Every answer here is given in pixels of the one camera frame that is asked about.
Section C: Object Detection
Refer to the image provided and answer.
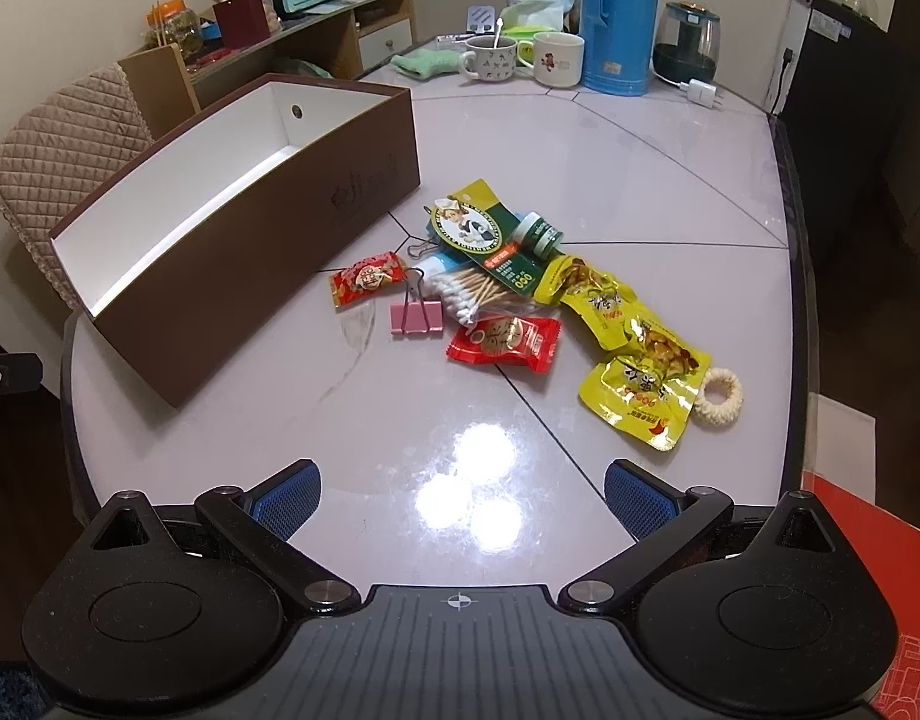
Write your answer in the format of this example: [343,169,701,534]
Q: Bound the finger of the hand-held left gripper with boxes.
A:
[0,351,45,395]

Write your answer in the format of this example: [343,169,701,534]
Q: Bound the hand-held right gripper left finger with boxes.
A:
[91,459,362,612]

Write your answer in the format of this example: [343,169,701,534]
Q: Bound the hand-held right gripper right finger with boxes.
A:
[559,457,842,614]

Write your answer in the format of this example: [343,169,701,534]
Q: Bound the yellow snack packet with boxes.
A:
[578,319,712,452]
[535,255,642,350]

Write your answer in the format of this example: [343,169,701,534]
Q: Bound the cream hair tie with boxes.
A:
[692,366,744,430]

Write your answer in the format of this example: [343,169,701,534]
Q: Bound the red snack packet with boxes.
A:
[446,315,563,370]

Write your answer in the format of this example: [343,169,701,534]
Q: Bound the pink binder clip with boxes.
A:
[388,281,444,338]

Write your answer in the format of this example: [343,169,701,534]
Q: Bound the small red candy packet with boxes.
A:
[329,253,407,310]

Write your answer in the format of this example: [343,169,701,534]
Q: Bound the brown cardboard box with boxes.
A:
[49,73,422,410]

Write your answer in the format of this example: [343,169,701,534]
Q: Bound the bag of cotton swabs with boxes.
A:
[415,251,537,328]

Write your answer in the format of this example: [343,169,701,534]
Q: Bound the blue binder clip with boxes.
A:
[407,211,449,263]

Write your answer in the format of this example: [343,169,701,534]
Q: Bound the small green bottle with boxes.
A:
[521,211,564,257]

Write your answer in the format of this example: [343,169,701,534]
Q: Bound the green card packet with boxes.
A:
[430,178,567,302]

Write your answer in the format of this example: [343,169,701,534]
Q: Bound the quilted beige chair cover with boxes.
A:
[0,64,158,310]

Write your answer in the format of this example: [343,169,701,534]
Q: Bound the red cardboard box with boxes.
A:
[801,469,920,720]

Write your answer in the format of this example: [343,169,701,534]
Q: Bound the jar with orange lid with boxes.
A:
[145,0,203,61]

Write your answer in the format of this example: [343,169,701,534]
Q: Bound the dark red box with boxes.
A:
[212,0,272,52]

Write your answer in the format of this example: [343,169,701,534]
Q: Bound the black cabinet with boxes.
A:
[767,0,920,265]

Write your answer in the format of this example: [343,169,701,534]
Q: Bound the white mug with print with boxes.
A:
[516,32,587,89]

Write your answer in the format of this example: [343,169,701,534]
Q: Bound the wooden shelf unit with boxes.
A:
[182,0,417,91]

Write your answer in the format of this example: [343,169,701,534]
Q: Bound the green cloth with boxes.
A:
[391,45,468,80]

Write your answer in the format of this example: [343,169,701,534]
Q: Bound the patterned white mug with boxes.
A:
[460,34,519,82]

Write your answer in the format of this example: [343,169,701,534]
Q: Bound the white drawer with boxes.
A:
[356,15,416,73]

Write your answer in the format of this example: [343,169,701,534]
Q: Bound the blue thermos jug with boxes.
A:
[582,0,668,97]

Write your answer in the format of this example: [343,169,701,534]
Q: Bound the green tissue pack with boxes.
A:
[499,0,567,38]

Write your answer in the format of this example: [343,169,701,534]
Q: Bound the black power cable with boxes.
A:
[767,47,796,118]

